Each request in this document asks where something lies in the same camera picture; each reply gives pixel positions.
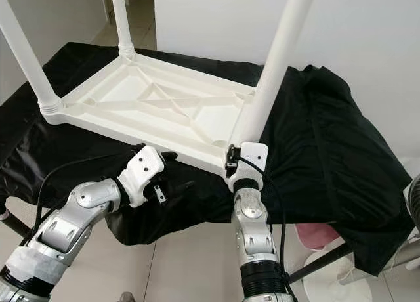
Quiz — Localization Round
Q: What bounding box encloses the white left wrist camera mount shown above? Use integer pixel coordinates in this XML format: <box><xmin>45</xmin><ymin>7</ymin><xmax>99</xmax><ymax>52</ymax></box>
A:
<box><xmin>118</xmin><ymin>144</ymin><xmax>166</xmax><ymax>208</ymax></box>

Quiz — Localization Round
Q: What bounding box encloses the black metal table leg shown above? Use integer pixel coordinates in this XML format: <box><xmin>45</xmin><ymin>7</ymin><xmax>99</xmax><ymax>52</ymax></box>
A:
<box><xmin>0</xmin><ymin>212</ymin><xmax>28</xmax><ymax>238</ymax></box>
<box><xmin>287</xmin><ymin>242</ymin><xmax>356</xmax><ymax>284</ymax></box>

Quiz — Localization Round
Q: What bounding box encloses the white plastic table top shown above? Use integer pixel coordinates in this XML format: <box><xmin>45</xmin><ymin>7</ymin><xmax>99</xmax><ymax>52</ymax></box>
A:
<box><xmin>45</xmin><ymin>51</ymin><xmax>258</xmax><ymax>186</ymax></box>

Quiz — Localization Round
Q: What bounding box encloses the black table cloth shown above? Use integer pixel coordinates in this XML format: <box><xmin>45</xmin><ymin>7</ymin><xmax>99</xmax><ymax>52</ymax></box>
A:
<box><xmin>0</xmin><ymin>43</ymin><xmax>415</xmax><ymax>276</ymax></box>

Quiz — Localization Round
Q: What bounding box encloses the white plastic table leg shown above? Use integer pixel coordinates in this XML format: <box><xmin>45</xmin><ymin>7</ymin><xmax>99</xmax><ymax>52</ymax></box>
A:
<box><xmin>226</xmin><ymin>0</ymin><xmax>320</xmax><ymax>149</ymax></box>
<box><xmin>110</xmin><ymin>0</ymin><xmax>136</xmax><ymax>58</ymax></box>
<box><xmin>0</xmin><ymin>0</ymin><xmax>64</xmax><ymax>116</ymax></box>

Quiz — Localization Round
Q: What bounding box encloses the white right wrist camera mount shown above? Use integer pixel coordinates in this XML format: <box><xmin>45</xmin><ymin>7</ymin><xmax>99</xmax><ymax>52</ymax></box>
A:
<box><xmin>226</xmin><ymin>142</ymin><xmax>270</xmax><ymax>192</ymax></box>

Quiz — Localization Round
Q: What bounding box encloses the pink round stool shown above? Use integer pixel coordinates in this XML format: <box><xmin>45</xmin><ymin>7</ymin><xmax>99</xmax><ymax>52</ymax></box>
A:
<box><xmin>294</xmin><ymin>223</ymin><xmax>343</xmax><ymax>251</ymax></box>

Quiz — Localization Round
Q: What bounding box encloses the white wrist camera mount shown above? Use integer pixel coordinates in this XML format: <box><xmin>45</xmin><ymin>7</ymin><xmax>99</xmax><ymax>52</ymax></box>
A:
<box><xmin>118</xmin><ymin>144</ymin><xmax>166</xmax><ymax>208</ymax></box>
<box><xmin>226</xmin><ymin>142</ymin><xmax>270</xmax><ymax>192</ymax></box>

